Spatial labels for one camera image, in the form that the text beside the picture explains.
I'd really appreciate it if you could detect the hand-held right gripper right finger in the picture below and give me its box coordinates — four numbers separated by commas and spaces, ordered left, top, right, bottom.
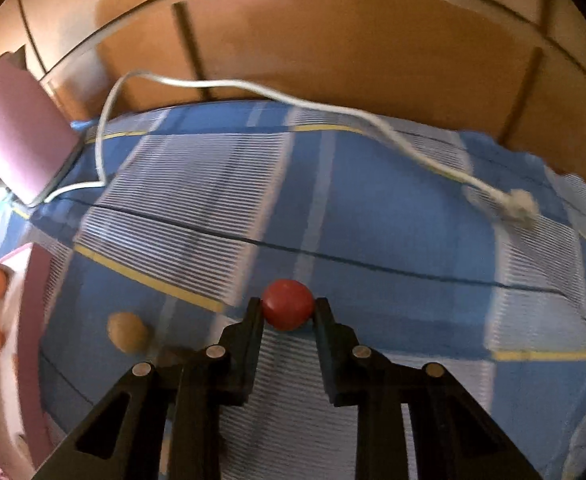
313, 297, 544, 480

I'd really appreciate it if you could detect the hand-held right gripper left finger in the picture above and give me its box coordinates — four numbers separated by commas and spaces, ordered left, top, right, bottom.
33, 297, 265, 480

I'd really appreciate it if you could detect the red cherry tomato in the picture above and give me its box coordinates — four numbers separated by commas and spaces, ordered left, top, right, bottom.
261, 279, 316, 332

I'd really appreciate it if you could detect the small tan round fruit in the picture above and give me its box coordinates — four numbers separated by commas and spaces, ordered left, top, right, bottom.
106, 312, 149, 353

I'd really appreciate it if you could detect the pink shallow box tray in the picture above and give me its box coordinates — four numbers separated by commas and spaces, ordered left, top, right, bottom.
0, 242, 58, 480

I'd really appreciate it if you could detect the blue plaid cloth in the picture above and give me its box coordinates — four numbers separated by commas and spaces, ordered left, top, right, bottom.
0, 100, 586, 480

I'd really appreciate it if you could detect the wooden wardrobe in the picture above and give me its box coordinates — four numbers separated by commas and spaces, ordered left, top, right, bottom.
0, 0, 586, 183

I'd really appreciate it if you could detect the pink electric kettle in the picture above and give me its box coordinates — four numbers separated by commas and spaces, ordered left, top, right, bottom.
0, 52, 82, 207

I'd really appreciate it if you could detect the white power cable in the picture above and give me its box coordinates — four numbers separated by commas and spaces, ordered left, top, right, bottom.
43, 71, 542, 232

